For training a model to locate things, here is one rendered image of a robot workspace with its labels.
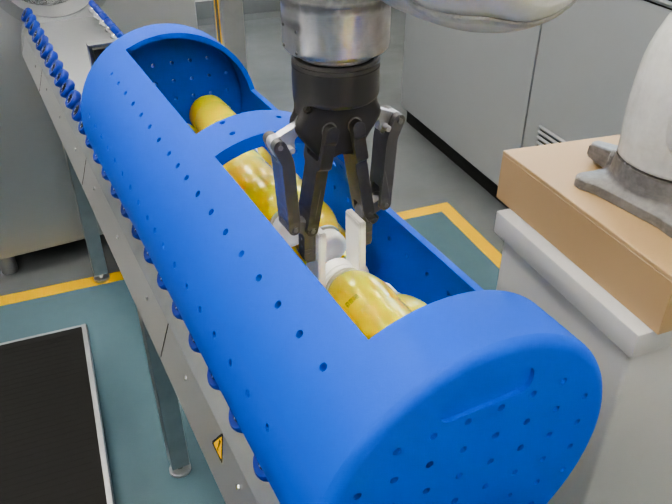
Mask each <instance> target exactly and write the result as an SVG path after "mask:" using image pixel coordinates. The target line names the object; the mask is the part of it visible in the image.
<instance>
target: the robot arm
mask: <svg viewBox="0 0 672 504"><path fill-rule="evenodd" d="M577 1H578V0H280V7H281V29H282V45H283V47H284V48H285V50H286V51H287V52H289V53H290V54H291V55H292V57H291V66H292V92H293V100H294V108H293V111H292V114H291V116H290V119H289V124H288V125H287V126H285V127H284V128H282V129H281V130H279V131H278V132H276V133H274V132H273V131H267V132H265V133H264V135H263V141H264V143H265V145H266V147H267V149H268V150H269V152H270V154H271V158H272V167H273V175H274V183H275V192H276V200H277V209H278V217H279V222H280V223H281V224H282V225H283V226H284V227H285V229H286V230H287V231H288V232H289V233H290V234H291V235H293V236H295V235H297V234H298V237H299V253H300V255H301V257H302V258H303V259H304V260H305V261H306V266H307V267H308V268H309V270H310V271H311V272H312V273H313V274H314V276H315V277H316V278H317V279H318V280H319V282H320V283H321V284H322V285H323V286H324V288H325V268H326V233H325V232H324V231H323V230H322V229H321V228H320V227H319V224H320V218H321V212H322V206H323V200H324V194H325V188H326V183H327V177H328V172H329V170H331V169H332V165H333V159H334V157H336V156H338V155H340V154H343V156H344V162H345V167H346V173H347V178H348V184H349V189H350V195H351V200H352V206H353V208H354V209H355V212H354V211H353V210H352V209H348V210H346V211H345V213H346V260H348V261H349V262H350V263H351V264H352V266H353V267H354V268H355V269H357V270H361V271H365V265H366V245H368V244H371V241H372V224H375V223H376V222H377V221H378V219H379V216H378V215H377V214H376V212H378V211H379V210H381V209H382V210H387V209H388V208H389V207H390V205H391V199H392V190H393V180H394V171H395V162H396V152H397V143H398V137H399V135H400V133H401V130H402V128H403V125H404V123H405V116H404V115H402V114H401V113H400V112H398V111H397V110H395V109H393V108H392V107H390V106H388V105H387V106H384V107H381V106H380V104H379V102H378V100H377V96H378V94H379V88H380V56H379V55H380V54H382V53H383V52H384V51H385V50H386V49H387V48H388V46H389V43H390V22H391V7H393V8H395V9H397V10H400V11H402V12H404V13H407V14H409V15H412V16H414V17H417V18H419V19H422V20H425V21H428V22H431V23H435V24H438V25H441V26H445V27H448V28H453V29H457V30H462V31H468V32H476V33H508V32H515V31H520V30H525V29H529V28H532V27H535V26H538V25H541V24H544V23H546V22H548V21H550V20H552V19H554V18H556V17H558V16H559V15H561V14H562V13H564V12H565V11H566V10H568V9H569V8H570V7H571V6H572V5H574V4H575V3H576V2H577ZM373 126H375V129H374V135H373V145H372V157H371V169H370V177H369V171H368V164H367V159H368V158H369V156H368V149H367V143H366V138H367V136H368V134H369V133H370V131H371V129H372V128H373ZM297 137H299V138H300V139H301V140H302V141H303V143H304V144H305V147H304V159H305V164H304V171H303V178H302V184H301V191H300V197H299V201H298V191H297V180H296V170H295V163H294V160H293V157H292V154H294V153H295V139H296V138H297ZM587 155H588V157H589V158H591V159H592V160H593V161H595V162H596V163H597V164H598V165H600V166H601V167H602V168H601V169H598V170H593V171H586V172H581V173H578V174H577V175H576V177H575V181H574V186H575V187H576V188H578V189H580V190H583V191H586V192H589V193H592V194H594V195H596V196H598V197H600V198H602V199H604V200H606V201H608V202H610V203H612V204H613V205H615V206H617V207H619V208H621V209H623V210H625V211H627V212H629V213H630V214H632V215H634V216H636V217H638V218H640V219H642V220H644V221H646V222H647V223H649V224H651V225H653V226H655V227H657V228H658V229H659V230H661V231H662V232H663V233H664V234H666V235H667V236H668V237H670V238H672V11H671V13H670V14H669V15H668V16H667V17H666V19H665V20H664V22H663V23H662V24H661V26H660V27H659V29H658V30H657V31H656V33H655V35H654V36H653V38H652V40H651V41H650V43H649V45H648V47H647V49H646V51H645V53H644V56H643V58H642V60H641V63H640V66H639V68H638V71H637V74H636V77H635V80H634V83H633V86H632V89H631V92H630V95H629V99H628V102H627V106H626V110H625V114H624V118H623V123H622V129H621V135H620V139H619V143H618V145H615V144H611V143H607V142H603V141H594V142H592V144H591V145H589V148H588V151H587Z"/></svg>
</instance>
